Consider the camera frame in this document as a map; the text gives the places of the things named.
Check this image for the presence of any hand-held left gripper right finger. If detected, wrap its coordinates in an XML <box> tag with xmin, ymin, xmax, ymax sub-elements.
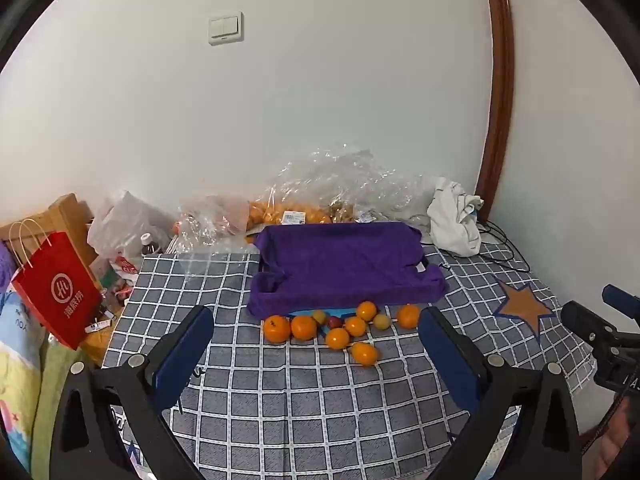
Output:
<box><xmin>417</xmin><ymin>306</ymin><xmax>583</xmax><ymax>480</ymax></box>

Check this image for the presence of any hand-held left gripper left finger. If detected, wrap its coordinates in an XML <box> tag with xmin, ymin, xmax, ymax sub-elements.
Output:
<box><xmin>50</xmin><ymin>305</ymin><xmax>216</xmax><ymax>480</ymax></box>

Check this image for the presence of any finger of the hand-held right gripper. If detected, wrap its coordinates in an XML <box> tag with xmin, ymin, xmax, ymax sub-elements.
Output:
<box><xmin>601</xmin><ymin>284</ymin><xmax>640</xmax><ymax>321</ymax></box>
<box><xmin>560</xmin><ymin>301</ymin><xmax>623</xmax><ymax>356</ymax></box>

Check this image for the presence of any oval orange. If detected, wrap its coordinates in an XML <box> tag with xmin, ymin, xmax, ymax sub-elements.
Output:
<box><xmin>350</xmin><ymin>342</ymin><xmax>379</xmax><ymax>366</ymax></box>

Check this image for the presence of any dark blue box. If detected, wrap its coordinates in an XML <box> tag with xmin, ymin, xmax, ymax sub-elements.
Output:
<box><xmin>252</xmin><ymin>227</ymin><xmax>432</xmax><ymax>276</ymax></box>

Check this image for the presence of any clear bag of brown fruits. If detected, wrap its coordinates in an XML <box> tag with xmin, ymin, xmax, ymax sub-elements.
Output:
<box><xmin>300</xmin><ymin>147</ymin><xmax>436</xmax><ymax>233</ymax></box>

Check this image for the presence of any mustard yellow cloth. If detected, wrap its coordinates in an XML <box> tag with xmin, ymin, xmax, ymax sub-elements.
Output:
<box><xmin>82</xmin><ymin>310</ymin><xmax>121</xmax><ymax>366</ymax></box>

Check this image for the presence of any red and white packet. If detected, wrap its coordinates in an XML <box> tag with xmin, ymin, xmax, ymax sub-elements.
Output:
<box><xmin>112</xmin><ymin>255</ymin><xmax>141</xmax><ymax>286</ymax></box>

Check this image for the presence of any grey checked blanket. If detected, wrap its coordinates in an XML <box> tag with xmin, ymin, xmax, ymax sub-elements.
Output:
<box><xmin>100</xmin><ymin>220</ymin><xmax>598</xmax><ymax>480</ymax></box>

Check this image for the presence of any green cloth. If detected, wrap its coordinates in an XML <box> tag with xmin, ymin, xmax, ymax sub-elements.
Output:
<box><xmin>30</xmin><ymin>332</ymin><xmax>88</xmax><ymax>478</ymax></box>

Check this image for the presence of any crumpled clear plastic bag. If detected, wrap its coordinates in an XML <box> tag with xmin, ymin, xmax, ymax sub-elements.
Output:
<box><xmin>174</xmin><ymin>195</ymin><xmax>261</xmax><ymax>281</ymax></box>

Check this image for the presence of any white towel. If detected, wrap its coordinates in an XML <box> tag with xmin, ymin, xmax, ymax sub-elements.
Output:
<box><xmin>428</xmin><ymin>176</ymin><xmax>485</xmax><ymax>256</ymax></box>

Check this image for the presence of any purple towel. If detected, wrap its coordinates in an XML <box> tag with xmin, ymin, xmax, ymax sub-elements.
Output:
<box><xmin>248</xmin><ymin>221</ymin><xmax>449</xmax><ymax>320</ymax></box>

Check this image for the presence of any red paper bag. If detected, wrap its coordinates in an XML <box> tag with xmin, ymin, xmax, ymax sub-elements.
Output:
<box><xmin>11</xmin><ymin>219</ymin><xmax>103</xmax><ymax>351</ymax></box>

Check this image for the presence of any white plastic bag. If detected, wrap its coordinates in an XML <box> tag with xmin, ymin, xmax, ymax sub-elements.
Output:
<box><xmin>87</xmin><ymin>190</ymin><xmax>176</xmax><ymax>261</ymax></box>

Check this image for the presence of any cartoon print blanket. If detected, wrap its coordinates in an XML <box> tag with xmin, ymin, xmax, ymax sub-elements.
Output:
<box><xmin>0</xmin><ymin>285</ymin><xmax>48</xmax><ymax>476</ymax></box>

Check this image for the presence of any clear plastic bag of oranges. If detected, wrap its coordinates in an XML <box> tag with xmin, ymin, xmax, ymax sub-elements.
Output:
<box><xmin>247</xmin><ymin>160</ymin><xmax>333</xmax><ymax>241</ymax></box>

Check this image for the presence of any cardboard box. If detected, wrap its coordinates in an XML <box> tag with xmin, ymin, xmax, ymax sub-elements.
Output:
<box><xmin>0</xmin><ymin>192</ymin><xmax>96</xmax><ymax>271</ymax></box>

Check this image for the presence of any right gripper braided cable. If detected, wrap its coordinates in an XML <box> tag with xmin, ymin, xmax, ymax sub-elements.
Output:
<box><xmin>582</xmin><ymin>392</ymin><xmax>628</xmax><ymax>458</ymax></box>

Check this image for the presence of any thin black cable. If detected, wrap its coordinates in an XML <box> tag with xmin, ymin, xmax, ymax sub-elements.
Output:
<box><xmin>472</xmin><ymin>217</ymin><xmax>531</xmax><ymax>273</ymax></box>

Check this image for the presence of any brown wooden door frame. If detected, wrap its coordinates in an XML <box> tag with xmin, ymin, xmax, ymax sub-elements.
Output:
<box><xmin>475</xmin><ymin>0</ymin><xmax>516</xmax><ymax>223</ymax></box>

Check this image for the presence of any white wall switch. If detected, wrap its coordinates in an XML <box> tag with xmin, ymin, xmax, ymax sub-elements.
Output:
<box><xmin>208</xmin><ymin>11</ymin><xmax>245</xmax><ymax>46</ymax></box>

